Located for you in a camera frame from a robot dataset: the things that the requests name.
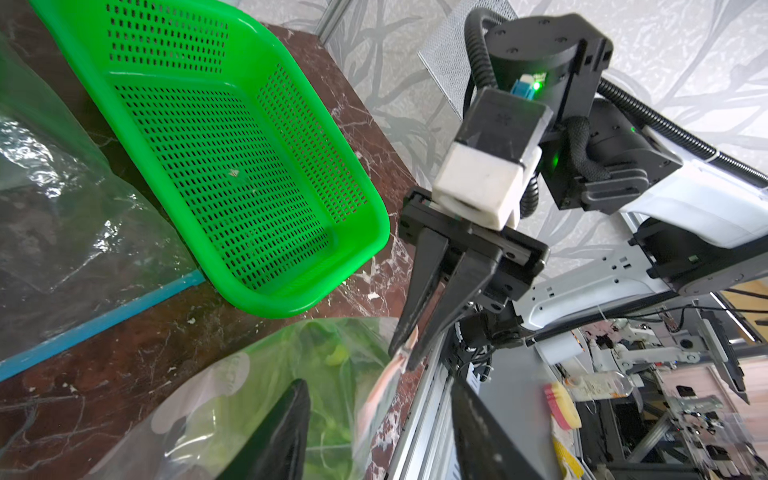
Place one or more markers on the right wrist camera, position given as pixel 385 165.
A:
pixel 492 159

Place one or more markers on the clear zip-top bag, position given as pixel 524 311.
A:
pixel 81 249
pixel 144 452

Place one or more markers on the green plastic basket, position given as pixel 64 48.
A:
pixel 233 141

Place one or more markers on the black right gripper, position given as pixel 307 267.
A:
pixel 488 268

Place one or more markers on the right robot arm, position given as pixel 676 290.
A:
pixel 704 213

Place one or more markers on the aluminium frame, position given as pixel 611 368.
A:
pixel 331 19

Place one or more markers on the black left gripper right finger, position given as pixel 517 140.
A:
pixel 483 450

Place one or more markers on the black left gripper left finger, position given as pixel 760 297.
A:
pixel 277 448

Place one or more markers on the chinese cabbage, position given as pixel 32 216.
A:
pixel 340 359

